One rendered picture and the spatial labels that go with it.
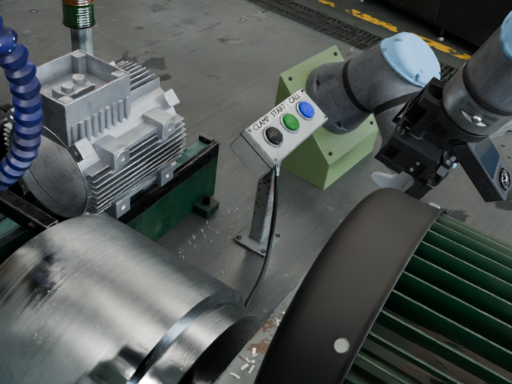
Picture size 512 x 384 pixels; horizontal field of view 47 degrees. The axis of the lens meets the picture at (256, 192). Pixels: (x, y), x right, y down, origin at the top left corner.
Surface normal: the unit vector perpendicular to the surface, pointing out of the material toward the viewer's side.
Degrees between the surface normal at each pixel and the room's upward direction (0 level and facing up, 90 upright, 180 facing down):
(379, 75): 77
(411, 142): 25
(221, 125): 0
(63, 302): 17
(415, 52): 36
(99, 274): 2
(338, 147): 43
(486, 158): 52
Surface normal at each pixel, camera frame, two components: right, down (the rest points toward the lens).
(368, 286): -0.15, -0.43
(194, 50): 0.12, -0.77
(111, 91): 0.83, 0.43
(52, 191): 0.41, -0.56
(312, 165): -0.62, 0.44
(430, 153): 0.27, -0.44
